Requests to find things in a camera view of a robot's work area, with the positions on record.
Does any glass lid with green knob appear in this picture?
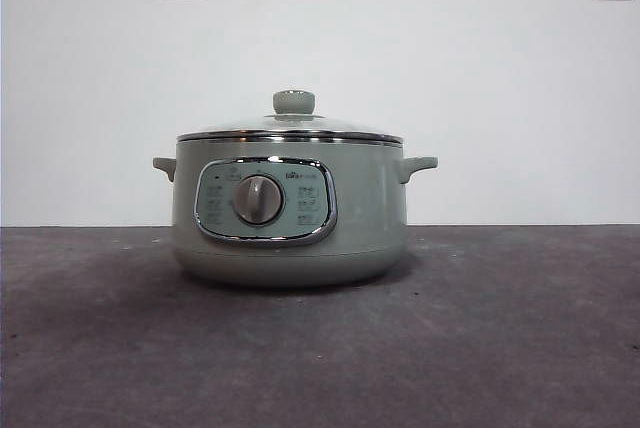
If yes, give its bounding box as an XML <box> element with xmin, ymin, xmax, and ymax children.
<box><xmin>176</xmin><ymin>89</ymin><xmax>404</xmax><ymax>145</ymax></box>

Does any pale green electric pot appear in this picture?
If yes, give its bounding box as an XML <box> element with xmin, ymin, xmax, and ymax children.
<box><xmin>151</xmin><ymin>135</ymin><xmax>440</xmax><ymax>286</ymax></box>

